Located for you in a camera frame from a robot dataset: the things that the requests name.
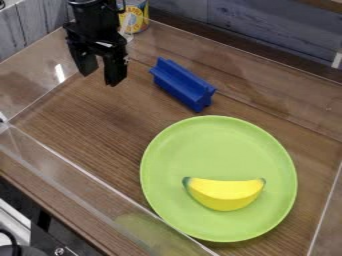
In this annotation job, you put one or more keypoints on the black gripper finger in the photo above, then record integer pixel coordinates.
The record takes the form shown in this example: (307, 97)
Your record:
(83, 58)
(115, 67)

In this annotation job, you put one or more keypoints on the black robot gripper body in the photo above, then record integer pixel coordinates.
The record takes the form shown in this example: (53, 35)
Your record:
(92, 33)

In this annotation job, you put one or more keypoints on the yellow toy banana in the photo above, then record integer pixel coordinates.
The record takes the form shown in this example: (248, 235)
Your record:
(223, 195)

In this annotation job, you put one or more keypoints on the green round plate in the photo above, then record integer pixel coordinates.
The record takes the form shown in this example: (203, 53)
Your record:
(222, 148)

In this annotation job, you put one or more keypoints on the yellow labelled tin can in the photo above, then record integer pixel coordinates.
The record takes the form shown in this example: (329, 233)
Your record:
(135, 17)

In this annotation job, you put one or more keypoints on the blue plastic block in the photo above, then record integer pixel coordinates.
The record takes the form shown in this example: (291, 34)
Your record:
(184, 86)

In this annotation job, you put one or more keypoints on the clear acrylic tray walls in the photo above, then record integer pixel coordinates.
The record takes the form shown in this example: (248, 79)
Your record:
(75, 134)

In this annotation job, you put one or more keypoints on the black device with knob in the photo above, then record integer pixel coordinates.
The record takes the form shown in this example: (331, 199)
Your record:
(41, 245)

